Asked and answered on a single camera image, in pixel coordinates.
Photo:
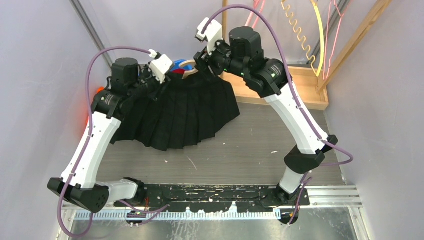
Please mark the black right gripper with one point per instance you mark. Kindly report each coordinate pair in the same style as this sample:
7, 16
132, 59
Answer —
203, 59

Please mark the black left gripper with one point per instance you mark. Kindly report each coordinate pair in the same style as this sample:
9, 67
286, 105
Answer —
160, 87

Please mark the red pleated skirt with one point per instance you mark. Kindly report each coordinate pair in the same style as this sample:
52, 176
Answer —
180, 71

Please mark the black garment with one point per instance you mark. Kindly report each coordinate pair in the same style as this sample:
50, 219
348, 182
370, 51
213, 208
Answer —
189, 111

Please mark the wooden hanger with metal hook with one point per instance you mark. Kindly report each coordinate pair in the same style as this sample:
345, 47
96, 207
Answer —
298, 31

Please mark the pink wire hanger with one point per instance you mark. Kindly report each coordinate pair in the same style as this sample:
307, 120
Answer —
336, 12

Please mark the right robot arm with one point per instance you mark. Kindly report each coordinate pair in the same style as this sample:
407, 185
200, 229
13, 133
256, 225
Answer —
244, 57

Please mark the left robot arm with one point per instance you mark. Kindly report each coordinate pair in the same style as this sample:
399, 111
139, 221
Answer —
128, 83

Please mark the blue plastic bin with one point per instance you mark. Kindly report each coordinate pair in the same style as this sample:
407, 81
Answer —
177, 65

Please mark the wooden rack base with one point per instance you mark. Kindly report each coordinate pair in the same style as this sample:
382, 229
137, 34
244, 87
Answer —
304, 78

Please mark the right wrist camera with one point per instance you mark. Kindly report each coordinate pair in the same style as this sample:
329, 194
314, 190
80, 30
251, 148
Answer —
209, 32

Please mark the wooden rack post left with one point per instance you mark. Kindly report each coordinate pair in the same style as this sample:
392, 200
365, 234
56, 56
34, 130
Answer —
224, 17

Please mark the wooden rack post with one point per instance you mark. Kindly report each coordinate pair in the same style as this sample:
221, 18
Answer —
224, 17
370, 19

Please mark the aluminium frame rail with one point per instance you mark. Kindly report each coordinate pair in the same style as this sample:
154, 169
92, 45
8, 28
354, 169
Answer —
87, 23

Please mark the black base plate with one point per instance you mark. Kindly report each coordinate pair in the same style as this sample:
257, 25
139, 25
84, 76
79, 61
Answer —
216, 198

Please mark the wooden rack post right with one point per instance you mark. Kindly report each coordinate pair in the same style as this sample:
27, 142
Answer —
370, 19

